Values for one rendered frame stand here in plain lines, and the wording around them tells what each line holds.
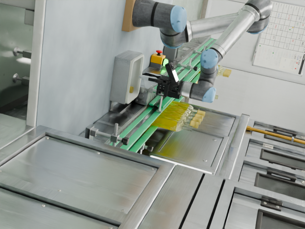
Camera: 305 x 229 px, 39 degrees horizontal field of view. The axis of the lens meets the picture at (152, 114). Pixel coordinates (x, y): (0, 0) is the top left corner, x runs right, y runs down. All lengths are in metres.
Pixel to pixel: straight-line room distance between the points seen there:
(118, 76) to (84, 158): 0.78
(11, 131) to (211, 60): 0.90
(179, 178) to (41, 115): 0.53
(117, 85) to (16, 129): 0.72
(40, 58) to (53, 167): 0.36
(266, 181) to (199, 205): 1.11
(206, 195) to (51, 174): 0.44
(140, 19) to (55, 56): 0.65
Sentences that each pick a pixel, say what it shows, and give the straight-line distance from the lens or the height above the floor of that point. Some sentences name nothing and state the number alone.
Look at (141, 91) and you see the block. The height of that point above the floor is 0.85.
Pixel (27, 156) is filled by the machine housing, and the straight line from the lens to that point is 1.35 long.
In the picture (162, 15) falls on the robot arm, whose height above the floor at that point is 0.92.
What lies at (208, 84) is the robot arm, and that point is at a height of 1.19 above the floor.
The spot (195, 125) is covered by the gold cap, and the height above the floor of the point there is 1.15.
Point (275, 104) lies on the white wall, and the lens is 8.40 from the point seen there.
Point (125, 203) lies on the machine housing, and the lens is 1.17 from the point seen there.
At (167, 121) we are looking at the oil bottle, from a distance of 2.23.
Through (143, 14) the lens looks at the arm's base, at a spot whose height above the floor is 0.84.
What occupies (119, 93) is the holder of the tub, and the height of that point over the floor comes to 0.79.
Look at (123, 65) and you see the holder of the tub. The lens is 2.04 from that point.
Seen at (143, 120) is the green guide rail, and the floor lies 0.92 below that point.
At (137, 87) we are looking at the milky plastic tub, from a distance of 2.21.
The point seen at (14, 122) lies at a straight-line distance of 1.54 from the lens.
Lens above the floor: 1.45
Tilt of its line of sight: 13 degrees down
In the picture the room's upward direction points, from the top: 105 degrees clockwise
